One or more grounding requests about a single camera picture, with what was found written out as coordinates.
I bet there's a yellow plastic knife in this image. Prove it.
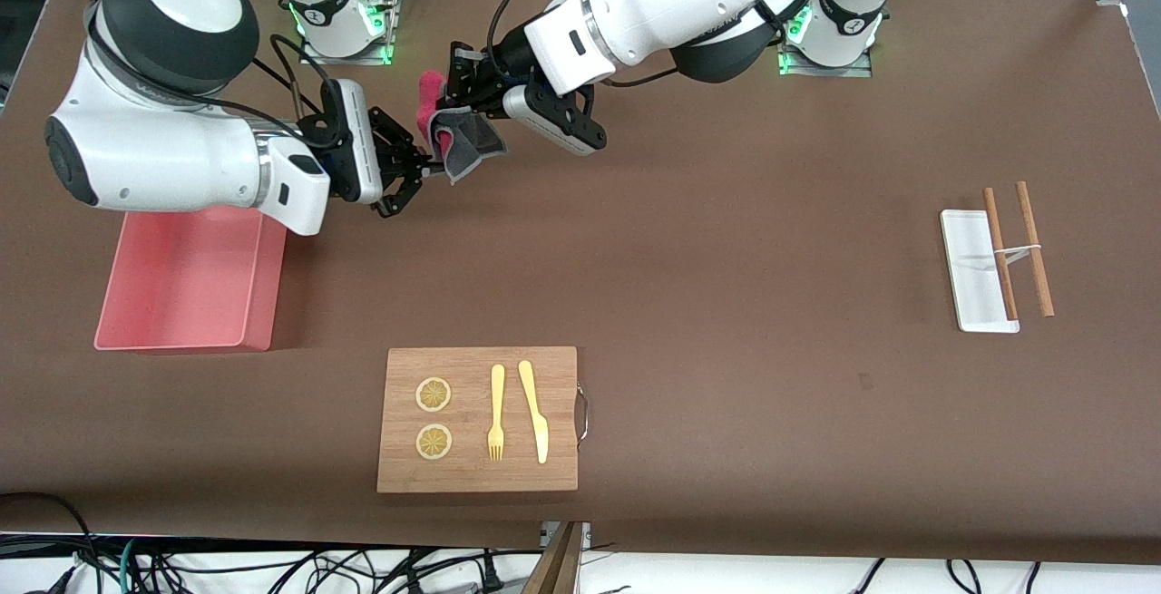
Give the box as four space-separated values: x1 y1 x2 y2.
518 360 550 465

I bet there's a lemon slice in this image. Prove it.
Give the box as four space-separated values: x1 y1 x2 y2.
415 377 453 414
415 424 453 462

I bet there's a white rectangular rack base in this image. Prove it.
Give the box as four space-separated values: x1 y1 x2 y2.
940 209 1020 334

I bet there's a wooden plank under table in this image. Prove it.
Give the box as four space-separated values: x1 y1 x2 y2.
524 521 583 594

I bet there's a pink plastic bin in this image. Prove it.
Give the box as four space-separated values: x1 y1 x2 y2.
94 206 288 353

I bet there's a black floor cable bundle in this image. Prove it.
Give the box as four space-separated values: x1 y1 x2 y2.
0 492 509 594

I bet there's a pink and grey microfibre cloth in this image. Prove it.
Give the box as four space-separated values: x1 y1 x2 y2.
415 71 509 185

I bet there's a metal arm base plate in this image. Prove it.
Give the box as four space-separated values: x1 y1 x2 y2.
299 0 402 66
778 39 873 79

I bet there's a wooden cutting board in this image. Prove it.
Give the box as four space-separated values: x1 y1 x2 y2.
376 346 580 493

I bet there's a yellow plastic fork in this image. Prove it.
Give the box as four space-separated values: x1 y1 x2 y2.
487 364 506 462

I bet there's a wooden rack rod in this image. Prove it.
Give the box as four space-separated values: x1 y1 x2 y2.
983 188 1019 321
1015 181 1056 318

